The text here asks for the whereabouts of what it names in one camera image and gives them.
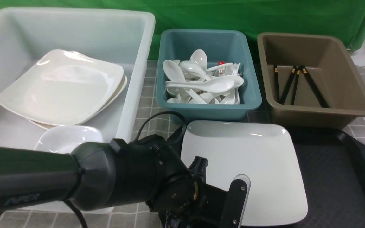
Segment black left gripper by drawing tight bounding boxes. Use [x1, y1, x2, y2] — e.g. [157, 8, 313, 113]
[149, 156, 251, 228]

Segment large white square plate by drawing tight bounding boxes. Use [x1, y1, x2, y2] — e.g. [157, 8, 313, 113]
[181, 121, 308, 227]

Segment white soup spoon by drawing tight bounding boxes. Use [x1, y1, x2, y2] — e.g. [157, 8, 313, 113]
[165, 78, 234, 93]

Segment small white sauce dish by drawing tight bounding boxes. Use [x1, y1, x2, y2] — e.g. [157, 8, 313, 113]
[34, 126, 103, 154]

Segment black chopstick gold band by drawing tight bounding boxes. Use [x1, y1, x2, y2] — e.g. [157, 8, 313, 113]
[291, 70, 300, 105]

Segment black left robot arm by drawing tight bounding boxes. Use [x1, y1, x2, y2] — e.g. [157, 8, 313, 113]
[0, 135, 251, 228]

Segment lower white plate in bin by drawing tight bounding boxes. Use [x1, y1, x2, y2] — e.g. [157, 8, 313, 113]
[26, 76, 128, 130]

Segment white plate in bin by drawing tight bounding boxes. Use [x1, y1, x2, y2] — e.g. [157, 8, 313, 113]
[26, 76, 128, 130]
[0, 49, 125, 126]

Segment top white plate in bin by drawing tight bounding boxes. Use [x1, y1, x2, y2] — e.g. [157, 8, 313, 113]
[0, 49, 125, 126]

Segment white spoon upper left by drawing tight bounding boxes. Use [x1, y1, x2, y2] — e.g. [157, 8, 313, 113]
[163, 60, 186, 82]

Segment white spoon upright bowl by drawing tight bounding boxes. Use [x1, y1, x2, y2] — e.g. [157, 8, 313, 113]
[189, 49, 208, 71]

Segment black serving tray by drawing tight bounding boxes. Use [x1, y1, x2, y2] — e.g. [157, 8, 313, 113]
[159, 125, 365, 228]

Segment teal plastic bin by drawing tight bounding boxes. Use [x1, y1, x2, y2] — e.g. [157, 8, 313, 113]
[156, 29, 262, 122]

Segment black chopstick in brown bin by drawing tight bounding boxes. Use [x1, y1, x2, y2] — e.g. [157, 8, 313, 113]
[279, 66, 298, 104]

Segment brown plastic bin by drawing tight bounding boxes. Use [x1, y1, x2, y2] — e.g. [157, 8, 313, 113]
[257, 32, 365, 129]

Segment large translucent white bin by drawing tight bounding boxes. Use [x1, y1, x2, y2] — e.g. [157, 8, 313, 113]
[0, 7, 156, 214]

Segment green backdrop cloth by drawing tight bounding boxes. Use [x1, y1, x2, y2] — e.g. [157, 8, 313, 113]
[0, 0, 365, 60]

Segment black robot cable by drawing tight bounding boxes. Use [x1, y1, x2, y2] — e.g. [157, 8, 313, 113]
[0, 111, 188, 228]

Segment white spoon long handle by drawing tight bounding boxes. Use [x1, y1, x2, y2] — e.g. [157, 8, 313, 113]
[179, 61, 212, 81]

